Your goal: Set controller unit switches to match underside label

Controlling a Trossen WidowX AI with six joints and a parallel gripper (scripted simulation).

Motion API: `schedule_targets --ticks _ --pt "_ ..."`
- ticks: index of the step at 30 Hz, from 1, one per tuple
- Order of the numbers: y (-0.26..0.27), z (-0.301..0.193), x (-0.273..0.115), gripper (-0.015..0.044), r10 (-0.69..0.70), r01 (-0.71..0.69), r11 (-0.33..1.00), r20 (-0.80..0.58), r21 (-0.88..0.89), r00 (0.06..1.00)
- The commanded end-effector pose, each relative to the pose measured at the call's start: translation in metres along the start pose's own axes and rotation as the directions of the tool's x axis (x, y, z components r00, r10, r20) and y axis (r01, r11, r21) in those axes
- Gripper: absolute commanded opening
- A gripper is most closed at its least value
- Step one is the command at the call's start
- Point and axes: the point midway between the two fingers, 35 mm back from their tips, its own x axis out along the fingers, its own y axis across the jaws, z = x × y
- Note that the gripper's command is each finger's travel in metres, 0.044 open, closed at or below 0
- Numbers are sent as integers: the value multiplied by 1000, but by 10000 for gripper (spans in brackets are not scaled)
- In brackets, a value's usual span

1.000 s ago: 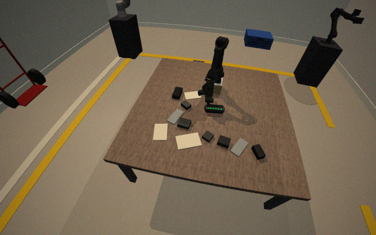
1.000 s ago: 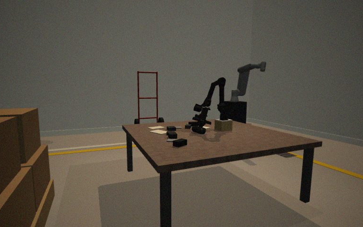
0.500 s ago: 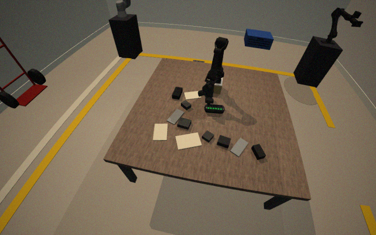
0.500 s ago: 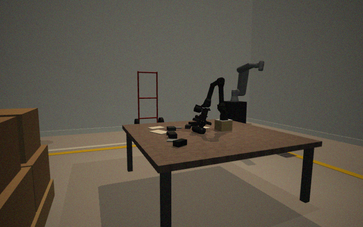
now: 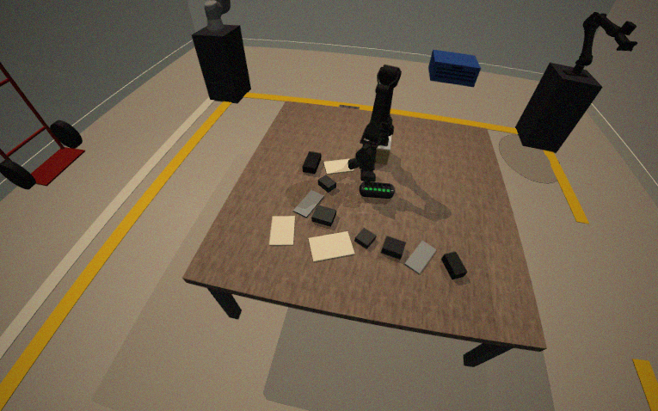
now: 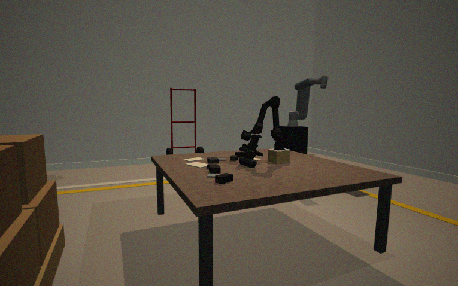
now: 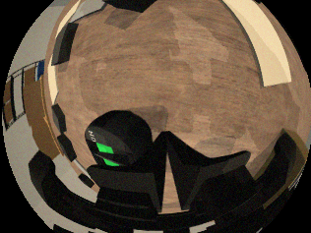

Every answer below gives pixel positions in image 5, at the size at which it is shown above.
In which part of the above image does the beige flat rectangular panel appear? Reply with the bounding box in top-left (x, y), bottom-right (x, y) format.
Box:
top-left (309, 231), bottom-right (355, 262)

